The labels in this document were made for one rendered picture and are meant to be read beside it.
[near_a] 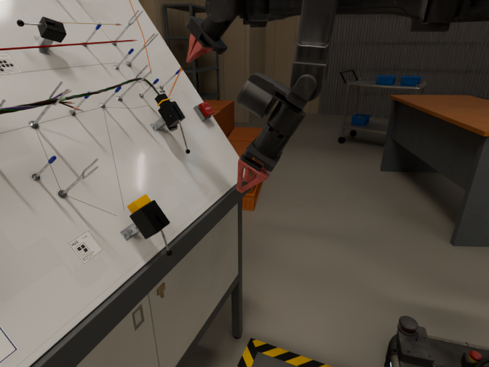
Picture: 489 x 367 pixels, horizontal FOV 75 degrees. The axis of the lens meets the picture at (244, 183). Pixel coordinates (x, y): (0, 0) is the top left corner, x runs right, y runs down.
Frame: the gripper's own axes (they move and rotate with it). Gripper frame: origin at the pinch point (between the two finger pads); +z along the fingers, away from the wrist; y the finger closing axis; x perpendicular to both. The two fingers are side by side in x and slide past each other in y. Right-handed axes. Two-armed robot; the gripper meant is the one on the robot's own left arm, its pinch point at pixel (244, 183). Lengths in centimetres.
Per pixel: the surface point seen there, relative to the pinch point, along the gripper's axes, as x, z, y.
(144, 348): 1, 50, 12
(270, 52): -116, 51, -629
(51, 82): -50, 6, 0
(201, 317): 12, 62, -15
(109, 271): -13.0, 24.3, 18.6
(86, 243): -19.7, 21.2, 18.5
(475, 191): 127, -2, -166
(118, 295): -8.6, 26.0, 20.4
